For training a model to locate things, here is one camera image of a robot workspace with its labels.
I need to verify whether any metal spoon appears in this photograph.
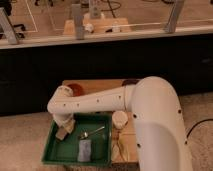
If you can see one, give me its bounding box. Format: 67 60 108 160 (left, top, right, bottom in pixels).
78 126 105 140

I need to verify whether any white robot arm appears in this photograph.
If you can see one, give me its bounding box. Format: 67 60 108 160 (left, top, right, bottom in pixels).
47 76 193 171

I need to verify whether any black cable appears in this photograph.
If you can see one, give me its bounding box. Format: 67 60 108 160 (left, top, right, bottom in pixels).
186 117 213 138

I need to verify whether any grey metal post left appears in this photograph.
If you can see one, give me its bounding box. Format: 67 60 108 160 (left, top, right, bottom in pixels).
0 7 19 45

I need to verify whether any dark purple bowl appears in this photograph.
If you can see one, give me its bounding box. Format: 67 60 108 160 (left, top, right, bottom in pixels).
122 79 140 86

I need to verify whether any grey metal post middle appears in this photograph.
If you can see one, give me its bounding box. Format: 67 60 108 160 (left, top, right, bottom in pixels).
72 4 84 40

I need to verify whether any orange brown bowl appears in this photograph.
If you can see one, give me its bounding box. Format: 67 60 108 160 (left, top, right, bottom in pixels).
69 83 84 96

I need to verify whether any green plastic tray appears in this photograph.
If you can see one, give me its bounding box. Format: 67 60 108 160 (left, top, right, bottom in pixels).
42 113 112 166

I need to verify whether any wooden board table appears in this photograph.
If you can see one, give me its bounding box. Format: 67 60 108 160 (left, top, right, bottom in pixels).
52 79 139 163

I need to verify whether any white paper cup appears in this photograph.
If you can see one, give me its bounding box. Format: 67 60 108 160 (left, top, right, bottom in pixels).
112 111 128 129

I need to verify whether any blue grey sponge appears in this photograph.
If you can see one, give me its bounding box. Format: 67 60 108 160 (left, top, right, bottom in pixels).
78 140 91 162

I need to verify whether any grey metal post right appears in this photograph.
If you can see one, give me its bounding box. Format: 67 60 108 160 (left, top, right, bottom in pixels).
164 0 185 33

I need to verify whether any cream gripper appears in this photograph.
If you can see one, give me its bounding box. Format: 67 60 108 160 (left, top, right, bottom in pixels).
62 119 75 134

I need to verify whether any background wooden board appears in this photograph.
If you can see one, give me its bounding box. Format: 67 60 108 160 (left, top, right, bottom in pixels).
63 18 131 35

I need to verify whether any clear plastic wrapper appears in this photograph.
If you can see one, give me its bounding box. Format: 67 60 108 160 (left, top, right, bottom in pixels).
111 132 130 162

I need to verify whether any grey metal post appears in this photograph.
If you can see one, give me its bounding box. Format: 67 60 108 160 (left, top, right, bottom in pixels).
164 0 185 33
72 4 84 40
0 7 19 45

